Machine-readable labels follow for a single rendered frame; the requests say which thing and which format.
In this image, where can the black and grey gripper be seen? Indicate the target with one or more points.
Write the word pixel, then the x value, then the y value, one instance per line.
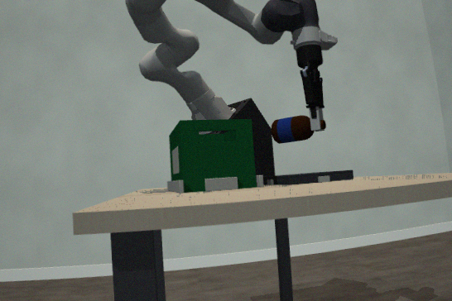
pixel 308 58

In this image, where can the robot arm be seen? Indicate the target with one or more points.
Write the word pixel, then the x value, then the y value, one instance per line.
pixel 300 17

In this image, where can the brown bottle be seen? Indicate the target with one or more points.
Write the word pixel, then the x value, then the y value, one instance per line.
pixel 293 129

